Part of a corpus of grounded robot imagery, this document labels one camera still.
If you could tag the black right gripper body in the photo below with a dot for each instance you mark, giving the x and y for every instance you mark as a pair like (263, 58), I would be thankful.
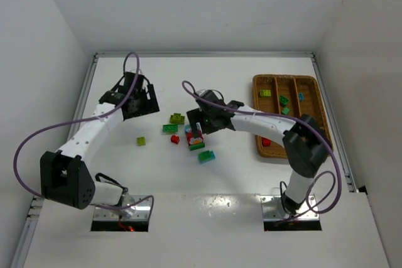
(193, 117)

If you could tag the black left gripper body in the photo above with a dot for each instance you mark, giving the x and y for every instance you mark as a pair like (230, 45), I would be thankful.
(150, 98)

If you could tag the small red lego brick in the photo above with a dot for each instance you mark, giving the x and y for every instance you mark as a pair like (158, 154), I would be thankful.
(175, 139)

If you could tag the lime hollow lego brick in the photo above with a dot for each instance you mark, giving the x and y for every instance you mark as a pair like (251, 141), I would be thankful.
(177, 118)

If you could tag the green and blue lego stack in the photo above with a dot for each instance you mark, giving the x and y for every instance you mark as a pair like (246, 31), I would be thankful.
(205, 157)

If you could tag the green long lego brick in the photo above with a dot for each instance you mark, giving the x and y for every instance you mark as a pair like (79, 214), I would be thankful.
(170, 128)

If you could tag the lime square lego brick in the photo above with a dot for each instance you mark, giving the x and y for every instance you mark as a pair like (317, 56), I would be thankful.
(141, 141)

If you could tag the red long lego brick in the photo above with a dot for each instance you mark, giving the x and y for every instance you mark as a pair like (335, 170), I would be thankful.
(265, 142)

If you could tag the green square lego brick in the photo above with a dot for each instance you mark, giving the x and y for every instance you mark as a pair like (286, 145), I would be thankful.
(285, 110)

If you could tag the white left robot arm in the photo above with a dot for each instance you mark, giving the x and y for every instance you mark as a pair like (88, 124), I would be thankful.
(65, 174)

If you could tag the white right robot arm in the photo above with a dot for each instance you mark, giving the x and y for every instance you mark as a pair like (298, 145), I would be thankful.
(305, 144)

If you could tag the red flower picture lego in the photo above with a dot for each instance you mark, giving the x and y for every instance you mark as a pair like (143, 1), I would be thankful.
(194, 140)

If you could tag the green flat lego base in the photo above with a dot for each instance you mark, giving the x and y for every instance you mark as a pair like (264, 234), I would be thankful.
(193, 147)

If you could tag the lime lego brick in basket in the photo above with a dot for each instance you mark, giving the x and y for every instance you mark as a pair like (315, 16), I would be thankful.
(264, 93)

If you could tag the dark green lego in basket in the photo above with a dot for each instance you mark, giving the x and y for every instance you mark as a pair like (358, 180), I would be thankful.
(283, 100)

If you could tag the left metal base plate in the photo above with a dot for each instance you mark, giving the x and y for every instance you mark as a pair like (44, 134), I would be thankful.
(137, 208)

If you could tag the metal base plate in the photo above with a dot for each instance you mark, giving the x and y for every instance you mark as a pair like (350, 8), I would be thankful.
(137, 208)
(273, 211)

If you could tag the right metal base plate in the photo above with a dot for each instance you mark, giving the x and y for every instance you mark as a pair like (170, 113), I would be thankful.
(273, 211)

